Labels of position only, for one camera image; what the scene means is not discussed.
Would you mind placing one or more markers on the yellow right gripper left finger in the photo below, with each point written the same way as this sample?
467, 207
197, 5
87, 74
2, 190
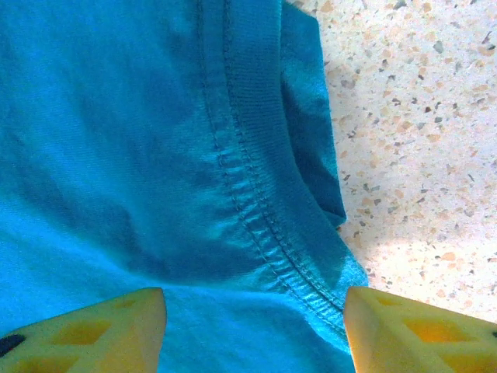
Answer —
89, 334

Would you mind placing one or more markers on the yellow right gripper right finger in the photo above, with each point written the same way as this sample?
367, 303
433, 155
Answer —
411, 334

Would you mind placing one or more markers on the blue t-shirt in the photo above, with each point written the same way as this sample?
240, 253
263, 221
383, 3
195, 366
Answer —
155, 155

